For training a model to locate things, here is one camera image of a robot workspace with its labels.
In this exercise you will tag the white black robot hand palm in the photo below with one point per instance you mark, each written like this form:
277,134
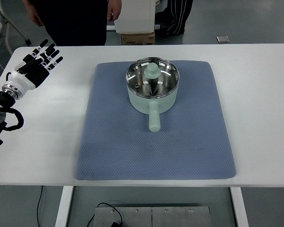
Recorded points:
28,80

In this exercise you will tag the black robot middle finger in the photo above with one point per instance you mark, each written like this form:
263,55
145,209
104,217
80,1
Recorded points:
46,61

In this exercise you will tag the person in striped trousers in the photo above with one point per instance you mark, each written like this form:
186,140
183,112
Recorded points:
174,16

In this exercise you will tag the small metal floor box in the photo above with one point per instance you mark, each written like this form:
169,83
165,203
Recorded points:
223,39

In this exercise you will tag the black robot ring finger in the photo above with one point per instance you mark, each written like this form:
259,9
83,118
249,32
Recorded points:
48,51

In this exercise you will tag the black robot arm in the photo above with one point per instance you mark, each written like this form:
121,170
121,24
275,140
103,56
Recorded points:
10,118

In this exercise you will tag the white table leg right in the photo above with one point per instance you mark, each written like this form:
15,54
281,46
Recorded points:
239,207

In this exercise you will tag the glass lid green knob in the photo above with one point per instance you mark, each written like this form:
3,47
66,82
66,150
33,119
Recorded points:
152,77

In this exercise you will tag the green pot with handle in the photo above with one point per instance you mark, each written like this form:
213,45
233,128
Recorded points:
153,107

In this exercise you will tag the white table leg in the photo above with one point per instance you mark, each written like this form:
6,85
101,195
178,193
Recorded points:
64,206
239,207

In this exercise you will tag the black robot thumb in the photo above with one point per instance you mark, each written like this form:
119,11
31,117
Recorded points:
31,64

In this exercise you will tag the white machine cabinet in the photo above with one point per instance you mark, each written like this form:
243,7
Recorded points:
136,17

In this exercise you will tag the cardboard box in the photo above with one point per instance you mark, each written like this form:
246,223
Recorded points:
138,39

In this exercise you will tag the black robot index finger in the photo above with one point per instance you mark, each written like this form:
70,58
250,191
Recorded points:
54,64

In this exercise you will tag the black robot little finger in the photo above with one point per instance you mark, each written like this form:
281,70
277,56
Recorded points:
37,50

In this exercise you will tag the white table leg left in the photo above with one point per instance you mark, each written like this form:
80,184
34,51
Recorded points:
64,206

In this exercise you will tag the person in dark clothes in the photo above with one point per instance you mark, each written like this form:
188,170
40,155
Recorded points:
74,22

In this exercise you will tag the blue quilted mat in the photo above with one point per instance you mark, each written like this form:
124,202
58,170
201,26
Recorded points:
192,144

